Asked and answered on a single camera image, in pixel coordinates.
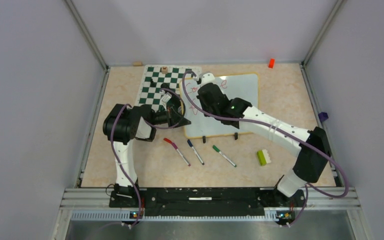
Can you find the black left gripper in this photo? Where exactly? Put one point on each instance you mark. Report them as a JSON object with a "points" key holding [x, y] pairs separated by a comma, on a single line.
{"points": [[172, 116]]}

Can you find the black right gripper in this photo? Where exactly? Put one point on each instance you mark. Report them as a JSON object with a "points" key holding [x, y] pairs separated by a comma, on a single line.
{"points": [[202, 104]]}

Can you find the red marker cap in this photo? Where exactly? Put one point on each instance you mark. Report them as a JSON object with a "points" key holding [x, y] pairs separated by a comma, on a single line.
{"points": [[168, 140]]}

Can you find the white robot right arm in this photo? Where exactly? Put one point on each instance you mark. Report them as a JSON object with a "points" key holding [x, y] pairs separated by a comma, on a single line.
{"points": [[310, 147]]}

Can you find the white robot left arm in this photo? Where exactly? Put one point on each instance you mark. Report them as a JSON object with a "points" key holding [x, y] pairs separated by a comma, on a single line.
{"points": [[122, 126]]}

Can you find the purple capped marker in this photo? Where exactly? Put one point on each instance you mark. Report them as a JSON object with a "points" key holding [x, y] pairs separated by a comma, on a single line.
{"points": [[180, 153]]}

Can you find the blue capped marker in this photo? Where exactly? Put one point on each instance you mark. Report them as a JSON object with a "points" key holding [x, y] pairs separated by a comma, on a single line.
{"points": [[195, 152]]}

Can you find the wooden chess piece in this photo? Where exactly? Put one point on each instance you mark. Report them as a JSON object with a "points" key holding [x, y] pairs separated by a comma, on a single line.
{"points": [[164, 70]]}

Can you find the green capped marker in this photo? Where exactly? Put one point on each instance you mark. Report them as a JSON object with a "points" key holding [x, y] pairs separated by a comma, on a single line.
{"points": [[224, 156]]}

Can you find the small wooden block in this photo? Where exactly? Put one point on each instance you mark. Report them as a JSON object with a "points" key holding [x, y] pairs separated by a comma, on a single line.
{"points": [[137, 64]]}

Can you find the orange block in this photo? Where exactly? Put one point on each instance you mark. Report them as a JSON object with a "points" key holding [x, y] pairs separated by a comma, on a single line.
{"points": [[271, 63]]}

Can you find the green white lego brick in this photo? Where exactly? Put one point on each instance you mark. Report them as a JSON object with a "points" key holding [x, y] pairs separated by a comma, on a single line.
{"points": [[263, 157]]}

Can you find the purple block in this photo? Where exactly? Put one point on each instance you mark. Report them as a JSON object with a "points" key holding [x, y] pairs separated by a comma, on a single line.
{"points": [[323, 116]]}

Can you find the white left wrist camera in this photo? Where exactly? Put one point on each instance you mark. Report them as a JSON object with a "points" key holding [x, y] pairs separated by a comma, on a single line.
{"points": [[165, 99]]}

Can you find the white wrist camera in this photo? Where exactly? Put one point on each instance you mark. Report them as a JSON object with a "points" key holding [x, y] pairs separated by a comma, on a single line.
{"points": [[165, 99], [205, 78]]}

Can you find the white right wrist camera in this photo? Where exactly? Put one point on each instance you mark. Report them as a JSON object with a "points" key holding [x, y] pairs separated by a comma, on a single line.
{"points": [[205, 78]]}

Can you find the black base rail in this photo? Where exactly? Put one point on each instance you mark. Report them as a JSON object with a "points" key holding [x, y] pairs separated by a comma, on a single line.
{"points": [[205, 202]]}

